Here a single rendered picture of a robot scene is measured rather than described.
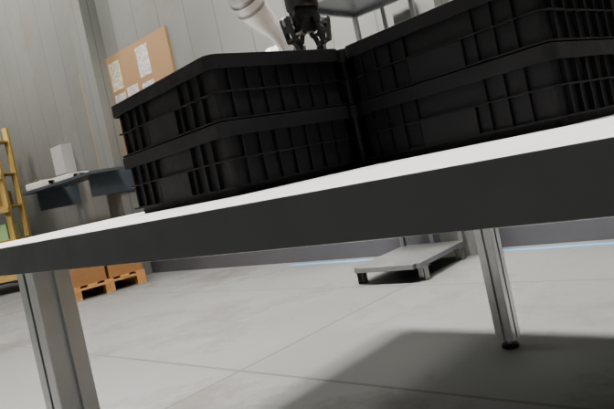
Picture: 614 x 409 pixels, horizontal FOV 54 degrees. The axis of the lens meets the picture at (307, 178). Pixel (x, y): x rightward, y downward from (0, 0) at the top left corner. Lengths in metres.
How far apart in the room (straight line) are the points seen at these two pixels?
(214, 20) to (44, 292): 4.59
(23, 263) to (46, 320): 0.16
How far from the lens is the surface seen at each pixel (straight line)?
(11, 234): 8.46
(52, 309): 1.04
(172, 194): 1.16
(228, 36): 5.33
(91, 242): 0.72
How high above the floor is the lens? 0.71
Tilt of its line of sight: 1 degrees down
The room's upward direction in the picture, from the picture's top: 12 degrees counter-clockwise
